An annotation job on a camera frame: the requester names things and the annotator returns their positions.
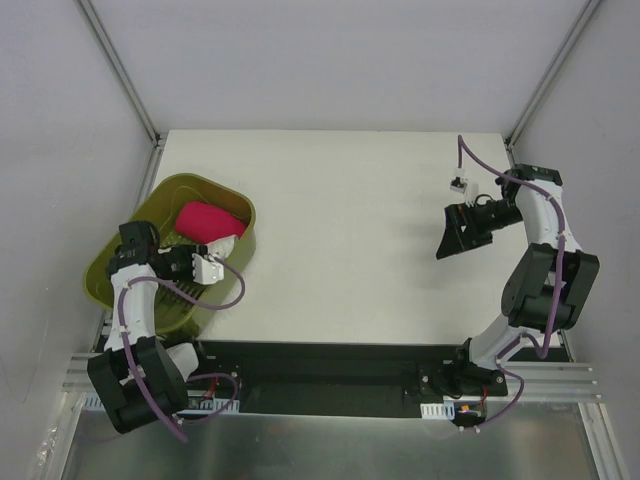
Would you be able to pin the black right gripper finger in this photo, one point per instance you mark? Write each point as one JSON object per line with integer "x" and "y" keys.
{"x": 478, "y": 233}
{"x": 454, "y": 240}

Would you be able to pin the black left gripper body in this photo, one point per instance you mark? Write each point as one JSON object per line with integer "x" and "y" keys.
{"x": 185, "y": 261}

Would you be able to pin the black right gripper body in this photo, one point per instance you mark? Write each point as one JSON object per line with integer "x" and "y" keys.
{"x": 465, "y": 226}

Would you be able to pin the white t shirt red print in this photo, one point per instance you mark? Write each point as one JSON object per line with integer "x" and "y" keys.
{"x": 223, "y": 247}

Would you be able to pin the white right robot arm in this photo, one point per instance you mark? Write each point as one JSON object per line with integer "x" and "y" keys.
{"x": 546, "y": 291}

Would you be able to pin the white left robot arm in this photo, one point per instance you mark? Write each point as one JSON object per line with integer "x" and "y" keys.
{"x": 137, "y": 379}

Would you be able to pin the rolled pink t shirt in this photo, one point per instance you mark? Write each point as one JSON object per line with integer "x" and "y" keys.
{"x": 204, "y": 223}

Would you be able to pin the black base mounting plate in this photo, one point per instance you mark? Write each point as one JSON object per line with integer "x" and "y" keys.
{"x": 352, "y": 380}

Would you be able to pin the left white cable duct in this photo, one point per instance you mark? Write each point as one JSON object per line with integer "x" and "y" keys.
{"x": 195, "y": 406}

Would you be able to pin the white cable duct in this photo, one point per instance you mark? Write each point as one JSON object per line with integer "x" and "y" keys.
{"x": 438, "y": 411}
{"x": 195, "y": 406}

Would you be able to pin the right white cable duct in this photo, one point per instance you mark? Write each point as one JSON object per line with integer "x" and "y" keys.
{"x": 438, "y": 411}

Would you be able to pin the right aluminium frame post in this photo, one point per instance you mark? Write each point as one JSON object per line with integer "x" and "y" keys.
{"x": 551, "y": 74}

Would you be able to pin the aluminium frame post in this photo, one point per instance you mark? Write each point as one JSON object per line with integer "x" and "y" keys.
{"x": 551, "y": 74}
{"x": 98, "y": 30}

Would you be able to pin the left aluminium frame post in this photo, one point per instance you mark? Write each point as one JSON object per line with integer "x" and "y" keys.
{"x": 98, "y": 30}

